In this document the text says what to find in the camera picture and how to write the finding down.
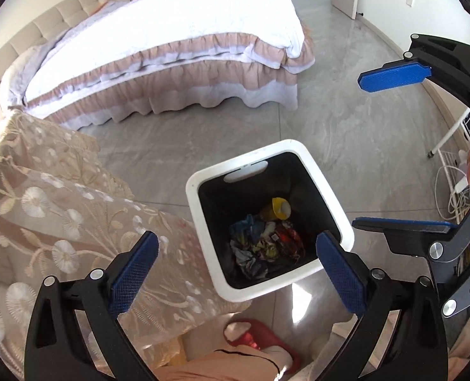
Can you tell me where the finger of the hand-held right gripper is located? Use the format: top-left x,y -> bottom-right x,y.
352,177 -> 470,320
358,34 -> 470,107

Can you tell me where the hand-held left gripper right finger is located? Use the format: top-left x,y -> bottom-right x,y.
316,231 -> 451,381

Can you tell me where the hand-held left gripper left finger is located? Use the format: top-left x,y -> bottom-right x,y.
24,231 -> 160,381

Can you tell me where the red and white wrapper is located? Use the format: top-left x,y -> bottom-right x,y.
275,224 -> 305,260

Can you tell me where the white trash bin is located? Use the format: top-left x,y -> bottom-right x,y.
185,139 -> 355,302

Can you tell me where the yellow plastic cup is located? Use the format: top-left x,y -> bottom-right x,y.
261,197 -> 292,221

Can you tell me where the blue snack wrapper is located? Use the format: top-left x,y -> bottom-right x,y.
230,214 -> 276,247

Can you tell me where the white wheeled rack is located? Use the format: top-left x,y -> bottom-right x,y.
427,109 -> 470,223

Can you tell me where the beige lace tablecloth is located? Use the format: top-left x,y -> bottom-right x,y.
0,110 -> 254,371

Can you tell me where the red slipper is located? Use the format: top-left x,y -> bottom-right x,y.
224,317 -> 301,374

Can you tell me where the bed with white bedding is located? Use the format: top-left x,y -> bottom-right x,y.
0,0 -> 316,130

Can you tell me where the grey bed pillow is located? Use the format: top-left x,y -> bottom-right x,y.
0,43 -> 63,109

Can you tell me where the beige upholstered headboard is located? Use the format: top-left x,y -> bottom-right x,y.
0,0 -> 112,109

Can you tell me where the white cable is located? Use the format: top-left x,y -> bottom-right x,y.
435,162 -> 470,220

